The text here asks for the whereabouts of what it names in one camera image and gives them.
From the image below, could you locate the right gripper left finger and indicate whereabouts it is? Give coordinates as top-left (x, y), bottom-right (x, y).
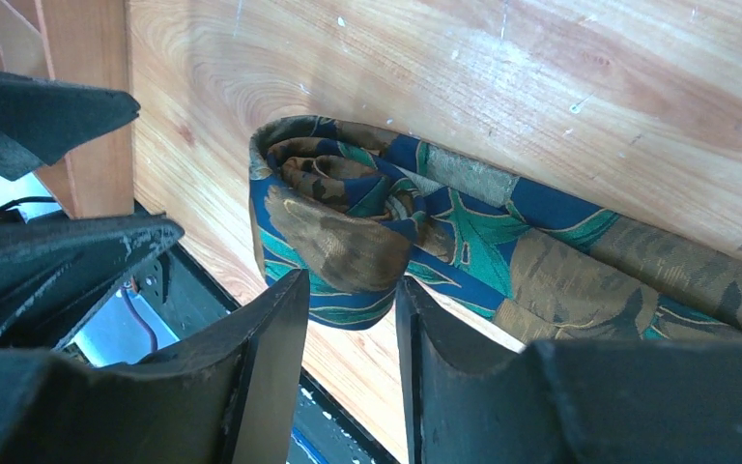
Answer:
top-left (0, 271), bottom-right (309, 463)

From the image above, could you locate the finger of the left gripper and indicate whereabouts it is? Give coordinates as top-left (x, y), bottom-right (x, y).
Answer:
top-left (0, 71), bottom-right (140, 181)
top-left (0, 216), bottom-right (184, 349)

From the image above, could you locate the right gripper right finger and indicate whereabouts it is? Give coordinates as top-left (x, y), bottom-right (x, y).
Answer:
top-left (396, 277), bottom-right (742, 463)

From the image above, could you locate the blue green brown tie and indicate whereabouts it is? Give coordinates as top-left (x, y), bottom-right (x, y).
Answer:
top-left (249, 115), bottom-right (742, 344)

